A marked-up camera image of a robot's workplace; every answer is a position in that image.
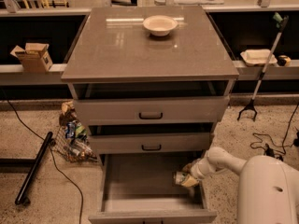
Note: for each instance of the wire basket of snacks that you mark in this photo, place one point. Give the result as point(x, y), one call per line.
point(71, 140)

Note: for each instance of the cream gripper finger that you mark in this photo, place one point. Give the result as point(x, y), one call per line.
point(189, 168)
point(189, 181)

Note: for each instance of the grey drawer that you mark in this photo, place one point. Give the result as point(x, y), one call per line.
point(152, 102)
point(143, 138)
point(139, 189)

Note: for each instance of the yellow tape measure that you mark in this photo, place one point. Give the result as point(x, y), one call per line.
point(284, 60)

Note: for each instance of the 7up soda can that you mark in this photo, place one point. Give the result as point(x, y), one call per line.
point(179, 177)

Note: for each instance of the grey top drawer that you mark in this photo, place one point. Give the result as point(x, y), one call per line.
point(152, 102)

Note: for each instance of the reacher grabber tool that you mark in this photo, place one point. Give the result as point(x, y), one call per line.
point(281, 24)

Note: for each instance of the grey middle drawer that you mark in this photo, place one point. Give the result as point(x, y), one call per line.
point(143, 138)

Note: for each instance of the white takeout container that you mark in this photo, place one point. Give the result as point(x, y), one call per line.
point(253, 57)

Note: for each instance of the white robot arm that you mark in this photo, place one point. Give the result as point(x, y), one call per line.
point(268, 189)

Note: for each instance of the white paper bowl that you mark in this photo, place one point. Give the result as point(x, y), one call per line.
point(160, 25)

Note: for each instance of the black metal bar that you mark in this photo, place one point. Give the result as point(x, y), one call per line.
point(22, 197)

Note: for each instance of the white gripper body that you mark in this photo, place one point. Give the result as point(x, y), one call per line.
point(197, 170)

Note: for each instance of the grey bottom drawer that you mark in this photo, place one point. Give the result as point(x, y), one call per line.
point(139, 189)

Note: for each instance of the open cardboard box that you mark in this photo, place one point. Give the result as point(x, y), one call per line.
point(34, 58)

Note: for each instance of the grey drawer cabinet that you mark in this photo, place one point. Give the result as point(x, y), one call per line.
point(114, 47)

